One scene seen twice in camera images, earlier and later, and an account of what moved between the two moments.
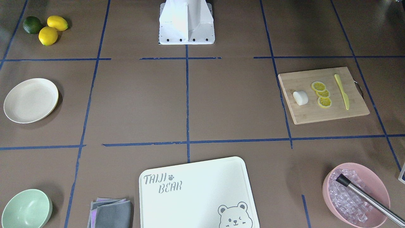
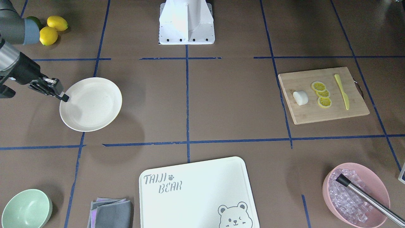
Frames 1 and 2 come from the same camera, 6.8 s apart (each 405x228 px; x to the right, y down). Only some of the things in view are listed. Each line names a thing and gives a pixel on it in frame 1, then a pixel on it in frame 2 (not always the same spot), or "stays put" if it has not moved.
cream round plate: x=30 y=100 to x=94 y=104
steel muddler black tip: x=390 y=214 stays put
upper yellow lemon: x=60 y=23 stays put
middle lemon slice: x=323 y=94 stays put
